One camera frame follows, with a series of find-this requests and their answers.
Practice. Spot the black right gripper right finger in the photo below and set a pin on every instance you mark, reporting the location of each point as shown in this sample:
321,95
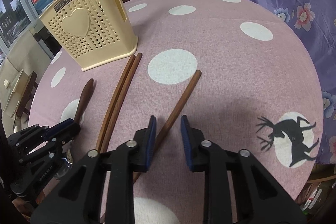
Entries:
236,180

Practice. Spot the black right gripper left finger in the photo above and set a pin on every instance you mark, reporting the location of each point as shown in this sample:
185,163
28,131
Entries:
77,198

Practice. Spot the brown wooden chopstick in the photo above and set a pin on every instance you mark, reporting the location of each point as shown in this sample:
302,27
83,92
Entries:
112,103
181,100
119,103

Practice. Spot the brown wooden spoon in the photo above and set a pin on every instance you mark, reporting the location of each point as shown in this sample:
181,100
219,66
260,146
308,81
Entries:
84,100

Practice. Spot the dark wooden stool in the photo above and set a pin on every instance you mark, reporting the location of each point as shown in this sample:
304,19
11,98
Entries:
27,96

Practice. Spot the pink polka dot tablecloth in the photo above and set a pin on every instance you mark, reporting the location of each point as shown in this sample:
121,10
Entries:
253,65

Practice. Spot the beige plastic utensil holder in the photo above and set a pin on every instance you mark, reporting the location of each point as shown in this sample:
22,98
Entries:
93,32

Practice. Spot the purple floral cloth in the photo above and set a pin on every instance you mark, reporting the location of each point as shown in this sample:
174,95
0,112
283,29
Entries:
313,21

